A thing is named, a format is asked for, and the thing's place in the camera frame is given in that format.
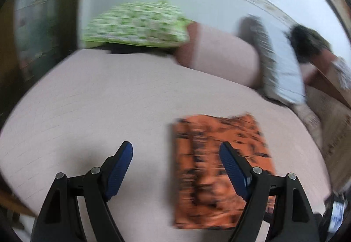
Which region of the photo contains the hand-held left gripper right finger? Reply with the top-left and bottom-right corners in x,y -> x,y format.
219,141 -> 321,242

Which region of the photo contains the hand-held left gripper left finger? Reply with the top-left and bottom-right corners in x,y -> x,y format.
31,141 -> 134,242

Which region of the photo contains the orange black patterned garment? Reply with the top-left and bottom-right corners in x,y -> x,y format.
171,113 -> 276,230

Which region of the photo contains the pink bed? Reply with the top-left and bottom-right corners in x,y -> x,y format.
0,48 -> 332,242

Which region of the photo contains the beige striped pillow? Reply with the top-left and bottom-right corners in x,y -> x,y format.
292,85 -> 351,190
238,15 -> 277,100

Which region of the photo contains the light blue pillow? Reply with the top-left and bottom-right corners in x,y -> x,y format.
270,29 -> 306,105

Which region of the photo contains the pink bolster pillow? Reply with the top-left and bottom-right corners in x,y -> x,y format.
175,22 -> 262,89

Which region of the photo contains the brown cardboard box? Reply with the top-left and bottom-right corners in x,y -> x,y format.
304,48 -> 351,109

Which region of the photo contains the green patterned pillow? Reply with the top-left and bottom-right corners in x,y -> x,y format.
81,0 -> 194,49

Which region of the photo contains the dark cloth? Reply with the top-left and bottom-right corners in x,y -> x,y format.
287,24 -> 333,64

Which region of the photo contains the wooden glass cabinet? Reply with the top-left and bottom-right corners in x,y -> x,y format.
0,0 -> 85,86

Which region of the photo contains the wooden bed frame rail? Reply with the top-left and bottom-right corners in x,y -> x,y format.
0,190 -> 38,218

